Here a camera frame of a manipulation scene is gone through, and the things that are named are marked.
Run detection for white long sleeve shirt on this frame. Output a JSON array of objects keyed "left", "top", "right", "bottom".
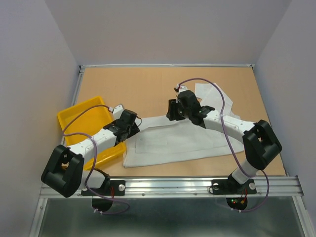
[{"left": 122, "top": 82, "right": 245, "bottom": 169}]

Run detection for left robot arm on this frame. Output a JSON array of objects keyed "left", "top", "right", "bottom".
[{"left": 41, "top": 109, "right": 140, "bottom": 198}]

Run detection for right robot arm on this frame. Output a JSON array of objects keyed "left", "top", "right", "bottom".
[{"left": 166, "top": 90, "right": 282, "bottom": 193}]

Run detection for yellow plastic tray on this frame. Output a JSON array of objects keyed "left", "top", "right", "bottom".
[{"left": 57, "top": 96, "right": 126, "bottom": 169}]

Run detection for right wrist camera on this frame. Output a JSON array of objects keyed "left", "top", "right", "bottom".
[{"left": 174, "top": 84, "right": 188, "bottom": 93}]

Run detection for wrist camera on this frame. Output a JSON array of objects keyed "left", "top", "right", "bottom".
[
  {"left": 174, "top": 84, "right": 188, "bottom": 93},
  {"left": 112, "top": 104, "right": 124, "bottom": 117}
]

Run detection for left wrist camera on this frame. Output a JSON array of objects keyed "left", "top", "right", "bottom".
[{"left": 112, "top": 104, "right": 124, "bottom": 117}]

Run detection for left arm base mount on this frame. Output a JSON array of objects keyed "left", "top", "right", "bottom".
[{"left": 81, "top": 180, "right": 130, "bottom": 215}]

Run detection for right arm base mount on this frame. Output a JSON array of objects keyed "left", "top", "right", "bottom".
[{"left": 208, "top": 179, "right": 257, "bottom": 211}]

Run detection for aluminium front rail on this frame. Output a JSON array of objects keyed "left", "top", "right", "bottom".
[{"left": 39, "top": 175, "right": 304, "bottom": 198}]

